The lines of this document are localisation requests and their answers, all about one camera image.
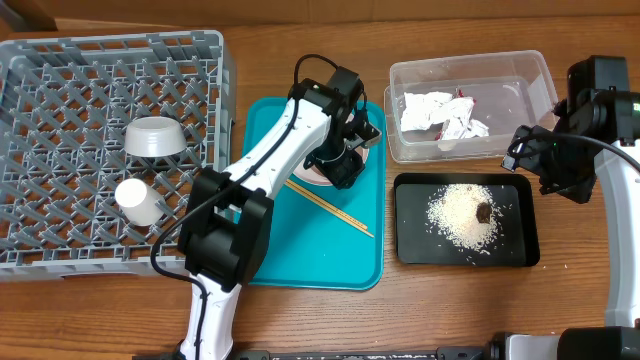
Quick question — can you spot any wooden chopstick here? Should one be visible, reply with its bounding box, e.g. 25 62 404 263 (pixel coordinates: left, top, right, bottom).
283 181 375 239
287 178 369 232

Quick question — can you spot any white wrapper waste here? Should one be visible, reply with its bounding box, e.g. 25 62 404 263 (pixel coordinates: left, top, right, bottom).
400 91 489 140

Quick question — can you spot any brown food scrap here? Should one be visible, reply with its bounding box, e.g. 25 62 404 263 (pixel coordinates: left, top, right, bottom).
476 202 492 224

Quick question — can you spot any pile of white rice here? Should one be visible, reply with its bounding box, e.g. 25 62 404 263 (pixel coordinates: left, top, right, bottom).
425 183 503 266

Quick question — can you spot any grey bowl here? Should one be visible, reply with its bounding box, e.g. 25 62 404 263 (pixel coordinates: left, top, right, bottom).
124 116 187 158

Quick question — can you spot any white paper cup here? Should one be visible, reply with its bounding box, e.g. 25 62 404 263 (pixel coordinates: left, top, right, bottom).
115 178 163 226

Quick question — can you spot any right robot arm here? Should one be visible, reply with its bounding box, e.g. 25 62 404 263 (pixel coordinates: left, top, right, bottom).
481 55 639 359

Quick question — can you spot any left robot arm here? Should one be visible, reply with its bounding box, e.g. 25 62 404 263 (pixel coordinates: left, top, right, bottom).
176 67 379 359

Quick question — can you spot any clear plastic waste bin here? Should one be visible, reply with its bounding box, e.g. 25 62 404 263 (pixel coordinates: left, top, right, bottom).
384 50 558 163

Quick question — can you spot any grey plastic dishwasher rack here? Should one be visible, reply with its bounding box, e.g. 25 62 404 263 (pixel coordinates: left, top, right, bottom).
1 30 237 282

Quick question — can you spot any large white plate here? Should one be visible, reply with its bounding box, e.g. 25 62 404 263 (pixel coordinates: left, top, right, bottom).
293 114 369 186

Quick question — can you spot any black rectangular tray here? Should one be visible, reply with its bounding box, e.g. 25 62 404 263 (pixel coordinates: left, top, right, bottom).
394 173 540 267

